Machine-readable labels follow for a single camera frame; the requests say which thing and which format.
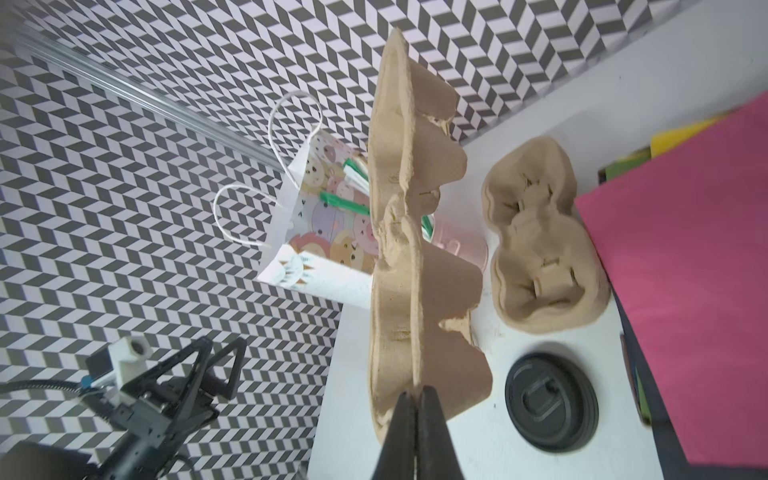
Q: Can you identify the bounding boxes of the cartoon animal paper gift bag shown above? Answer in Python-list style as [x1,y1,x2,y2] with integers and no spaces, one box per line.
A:
[211,89,385,311]

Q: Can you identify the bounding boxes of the stacked pulp cup carriers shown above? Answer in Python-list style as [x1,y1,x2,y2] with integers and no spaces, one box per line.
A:
[481,136,611,335]

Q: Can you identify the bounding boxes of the magenta paper napkin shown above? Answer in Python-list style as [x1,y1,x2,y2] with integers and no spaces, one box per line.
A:
[576,96,767,468]

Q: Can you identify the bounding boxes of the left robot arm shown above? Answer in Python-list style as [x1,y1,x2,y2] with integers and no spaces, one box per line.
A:
[1,335,248,479]

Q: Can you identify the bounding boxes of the black plastic cup lid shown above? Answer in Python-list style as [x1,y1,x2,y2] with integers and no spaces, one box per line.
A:
[504,352,599,454]

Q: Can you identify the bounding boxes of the aluminium corner post left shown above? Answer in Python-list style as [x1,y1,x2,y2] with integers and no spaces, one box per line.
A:
[1,23,280,169]

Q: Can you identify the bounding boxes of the pink metal straw bucket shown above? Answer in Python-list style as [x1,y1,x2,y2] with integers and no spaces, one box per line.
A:
[429,214,489,271]

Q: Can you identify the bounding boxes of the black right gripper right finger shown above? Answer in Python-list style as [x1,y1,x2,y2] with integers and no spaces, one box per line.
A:
[416,386,464,480]

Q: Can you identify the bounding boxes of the pulp two cup carrier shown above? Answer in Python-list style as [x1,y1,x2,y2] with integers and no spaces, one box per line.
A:
[367,30,492,438]

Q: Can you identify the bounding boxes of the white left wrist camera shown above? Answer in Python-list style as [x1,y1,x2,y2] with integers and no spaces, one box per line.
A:
[84,336,153,389]

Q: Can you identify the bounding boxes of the green wrapped straw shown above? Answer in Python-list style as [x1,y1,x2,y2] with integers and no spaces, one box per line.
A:
[319,191,370,216]

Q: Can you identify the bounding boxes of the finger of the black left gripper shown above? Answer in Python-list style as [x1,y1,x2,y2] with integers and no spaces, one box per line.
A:
[206,338,247,400]
[137,337,213,396]

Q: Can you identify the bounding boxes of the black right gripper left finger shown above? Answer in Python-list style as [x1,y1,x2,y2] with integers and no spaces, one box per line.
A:
[371,392,417,480]

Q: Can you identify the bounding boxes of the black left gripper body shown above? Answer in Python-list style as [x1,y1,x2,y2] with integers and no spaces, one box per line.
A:
[108,373,219,449]

